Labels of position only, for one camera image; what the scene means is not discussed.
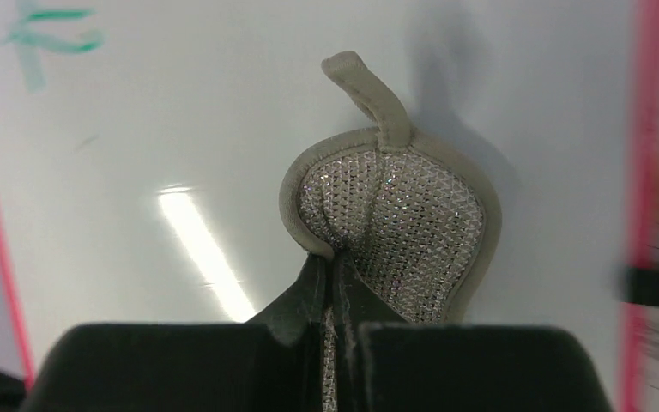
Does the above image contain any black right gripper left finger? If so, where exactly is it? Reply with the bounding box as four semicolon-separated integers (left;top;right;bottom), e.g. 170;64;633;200
21;255;329;411

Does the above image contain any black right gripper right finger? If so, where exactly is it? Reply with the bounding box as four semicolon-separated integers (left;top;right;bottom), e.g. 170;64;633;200
332;252;611;412

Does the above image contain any grey round scrubber pad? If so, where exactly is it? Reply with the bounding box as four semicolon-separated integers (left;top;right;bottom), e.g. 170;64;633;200
279;51;502;411

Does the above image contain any pink framed whiteboard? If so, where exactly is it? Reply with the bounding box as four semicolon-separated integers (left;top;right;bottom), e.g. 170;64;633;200
0;1;639;404

